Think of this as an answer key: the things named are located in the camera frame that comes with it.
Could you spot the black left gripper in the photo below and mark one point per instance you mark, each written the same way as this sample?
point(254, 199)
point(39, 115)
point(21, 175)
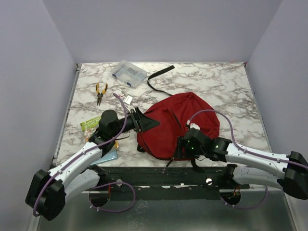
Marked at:
point(141, 122)

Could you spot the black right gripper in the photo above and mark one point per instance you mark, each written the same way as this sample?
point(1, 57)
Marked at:
point(181, 141)

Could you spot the red backpack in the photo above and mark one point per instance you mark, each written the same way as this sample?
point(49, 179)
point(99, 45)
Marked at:
point(163, 141)

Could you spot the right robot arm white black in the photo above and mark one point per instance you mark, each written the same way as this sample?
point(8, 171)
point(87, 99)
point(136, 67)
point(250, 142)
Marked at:
point(288, 172)

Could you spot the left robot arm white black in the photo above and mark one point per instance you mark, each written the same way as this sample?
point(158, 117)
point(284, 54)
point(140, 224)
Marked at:
point(49, 190)

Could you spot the light blue notebook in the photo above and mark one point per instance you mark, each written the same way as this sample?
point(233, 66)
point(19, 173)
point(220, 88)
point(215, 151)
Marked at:
point(112, 155)

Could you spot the yellow black pliers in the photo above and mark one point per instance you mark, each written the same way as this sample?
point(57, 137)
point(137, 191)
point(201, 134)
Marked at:
point(100, 93)

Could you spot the clear plastic organizer box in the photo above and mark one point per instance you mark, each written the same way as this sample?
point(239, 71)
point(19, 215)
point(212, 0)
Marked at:
point(128, 73)

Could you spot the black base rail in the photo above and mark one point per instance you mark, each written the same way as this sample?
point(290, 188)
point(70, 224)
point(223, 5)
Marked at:
point(152, 183)

